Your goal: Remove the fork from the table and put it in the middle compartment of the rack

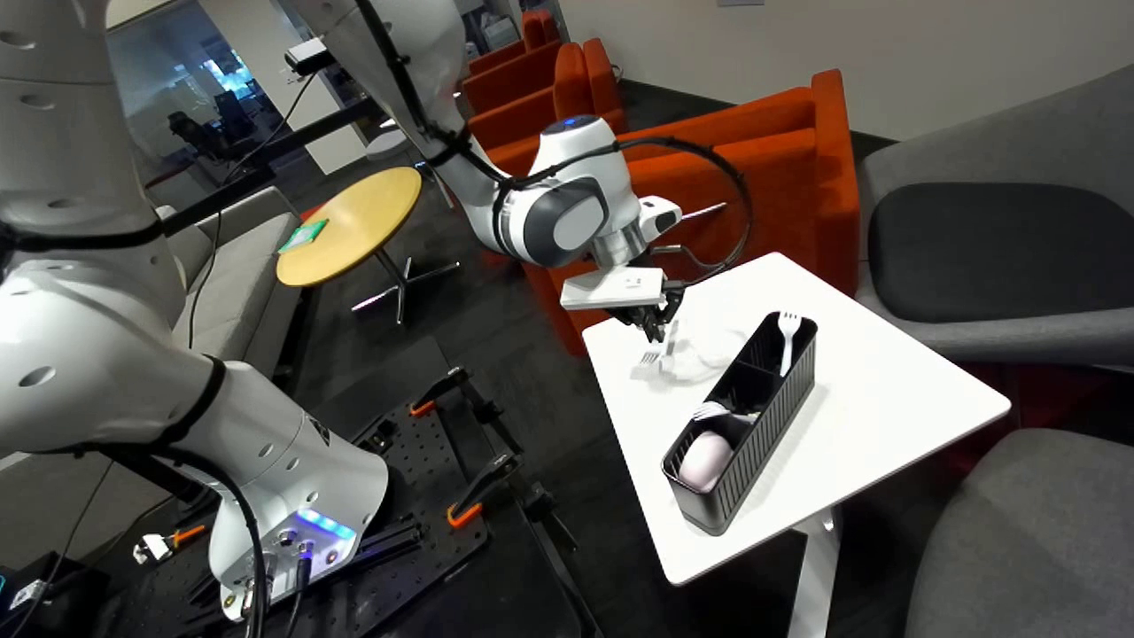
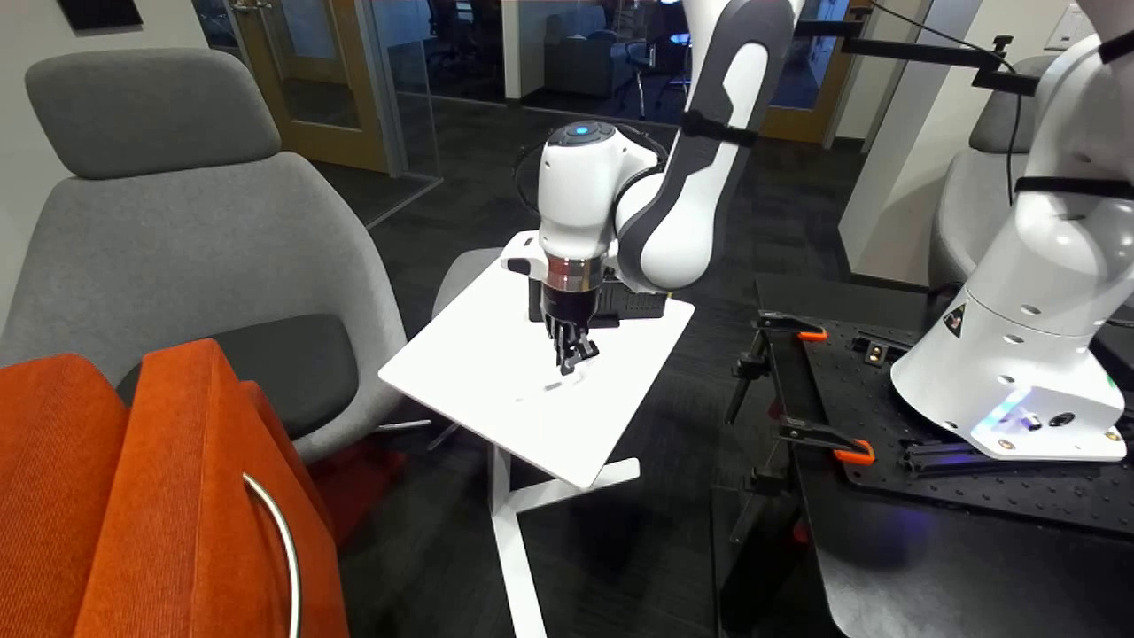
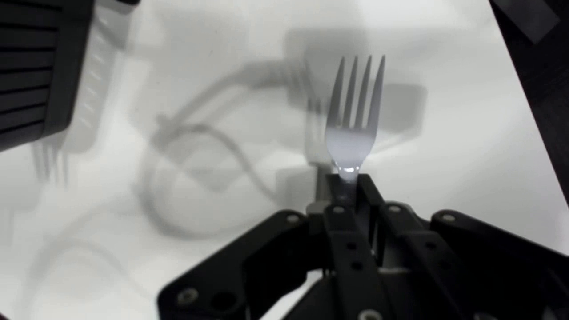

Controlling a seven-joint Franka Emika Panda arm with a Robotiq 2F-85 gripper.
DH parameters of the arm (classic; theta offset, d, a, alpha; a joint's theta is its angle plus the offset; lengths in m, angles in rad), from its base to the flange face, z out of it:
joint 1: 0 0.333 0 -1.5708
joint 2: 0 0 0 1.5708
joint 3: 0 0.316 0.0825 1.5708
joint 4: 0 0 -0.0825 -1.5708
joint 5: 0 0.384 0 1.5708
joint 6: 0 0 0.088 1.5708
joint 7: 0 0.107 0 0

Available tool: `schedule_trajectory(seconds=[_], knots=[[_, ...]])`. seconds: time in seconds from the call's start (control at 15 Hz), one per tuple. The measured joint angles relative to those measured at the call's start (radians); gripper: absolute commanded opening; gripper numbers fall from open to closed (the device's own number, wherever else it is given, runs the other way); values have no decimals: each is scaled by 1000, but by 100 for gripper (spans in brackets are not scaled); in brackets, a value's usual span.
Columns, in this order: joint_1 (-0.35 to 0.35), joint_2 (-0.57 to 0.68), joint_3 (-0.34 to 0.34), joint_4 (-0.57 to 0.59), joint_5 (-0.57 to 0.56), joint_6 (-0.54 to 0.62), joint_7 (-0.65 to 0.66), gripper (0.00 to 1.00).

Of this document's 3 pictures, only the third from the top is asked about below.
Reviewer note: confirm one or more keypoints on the black slotted cutlery rack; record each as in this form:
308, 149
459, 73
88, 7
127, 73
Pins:
33, 71

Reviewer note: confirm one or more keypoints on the silver fork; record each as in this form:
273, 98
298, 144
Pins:
349, 144

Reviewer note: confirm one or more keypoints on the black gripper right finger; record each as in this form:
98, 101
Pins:
463, 267

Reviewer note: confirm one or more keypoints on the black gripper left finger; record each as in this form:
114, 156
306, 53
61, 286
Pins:
278, 260

